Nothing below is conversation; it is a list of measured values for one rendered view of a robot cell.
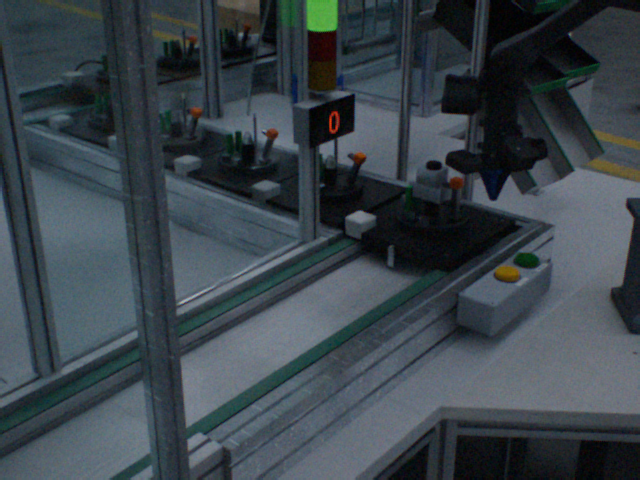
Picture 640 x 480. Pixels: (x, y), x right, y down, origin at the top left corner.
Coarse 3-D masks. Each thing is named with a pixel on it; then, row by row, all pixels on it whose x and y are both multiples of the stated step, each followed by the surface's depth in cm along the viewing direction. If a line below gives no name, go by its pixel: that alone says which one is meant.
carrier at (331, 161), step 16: (336, 144) 182; (320, 160) 181; (336, 160) 184; (320, 176) 183; (336, 176) 179; (320, 192) 174; (336, 192) 175; (352, 192) 175; (368, 192) 180; (384, 192) 180; (400, 192) 180; (320, 208) 172; (336, 208) 172; (352, 208) 172; (368, 208) 172; (336, 224) 166
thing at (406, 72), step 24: (408, 0) 175; (480, 0) 165; (408, 24) 177; (480, 24) 166; (408, 48) 179; (480, 48) 168; (408, 72) 181; (408, 96) 184; (408, 120) 186; (408, 144) 189
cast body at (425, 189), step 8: (424, 168) 161; (432, 168) 160; (440, 168) 160; (416, 176) 162; (424, 176) 160; (432, 176) 159; (440, 176) 160; (416, 184) 162; (424, 184) 161; (432, 184) 160; (440, 184) 161; (416, 192) 163; (424, 192) 162; (432, 192) 160; (440, 192) 159; (448, 192) 161; (432, 200) 161; (440, 200) 160
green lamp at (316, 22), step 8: (312, 0) 139; (320, 0) 139; (328, 0) 139; (336, 0) 140; (312, 8) 139; (320, 8) 139; (328, 8) 139; (336, 8) 140; (312, 16) 140; (320, 16) 140; (328, 16) 140; (336, 16) 141; (312, 24) 141; (320, 24) 140; (328, 24) 140; (336, 24) 142
